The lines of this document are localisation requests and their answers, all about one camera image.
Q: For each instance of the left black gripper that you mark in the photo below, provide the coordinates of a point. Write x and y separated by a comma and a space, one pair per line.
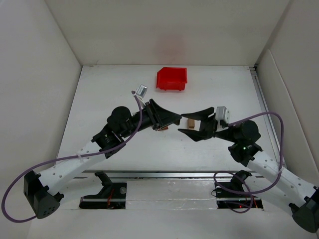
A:
152, 114

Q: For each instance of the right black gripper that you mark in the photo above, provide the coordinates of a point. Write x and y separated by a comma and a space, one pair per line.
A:
211, 125

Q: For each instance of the reddish brown house block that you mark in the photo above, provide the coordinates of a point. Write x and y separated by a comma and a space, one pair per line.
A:
164, 128

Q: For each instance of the tan short wood block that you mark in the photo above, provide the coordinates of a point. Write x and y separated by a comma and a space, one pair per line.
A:
191, 124

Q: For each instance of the red plastic bin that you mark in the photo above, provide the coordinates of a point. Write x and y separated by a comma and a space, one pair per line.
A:
172, 78

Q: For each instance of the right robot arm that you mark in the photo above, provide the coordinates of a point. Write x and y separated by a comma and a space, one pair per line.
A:
297, 197

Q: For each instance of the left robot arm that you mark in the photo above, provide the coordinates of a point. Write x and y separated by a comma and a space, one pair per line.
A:
44, 190

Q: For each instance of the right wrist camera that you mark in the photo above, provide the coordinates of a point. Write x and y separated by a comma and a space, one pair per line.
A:
222, 116

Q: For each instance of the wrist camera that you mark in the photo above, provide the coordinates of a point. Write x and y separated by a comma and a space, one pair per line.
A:
139, 93
222, 116

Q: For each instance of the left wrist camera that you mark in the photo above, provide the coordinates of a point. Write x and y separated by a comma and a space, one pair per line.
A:
139, 93

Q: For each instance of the aluminium right rail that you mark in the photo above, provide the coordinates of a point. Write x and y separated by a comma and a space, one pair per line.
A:
267, 118

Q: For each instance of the aluminium rail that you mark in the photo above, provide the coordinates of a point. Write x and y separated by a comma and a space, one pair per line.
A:
267, 118
156, 174

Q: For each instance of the aluminium front rail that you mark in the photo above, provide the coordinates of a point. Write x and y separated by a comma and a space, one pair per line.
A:
156, 174

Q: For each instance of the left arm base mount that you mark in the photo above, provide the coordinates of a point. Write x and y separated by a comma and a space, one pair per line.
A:
112, 195

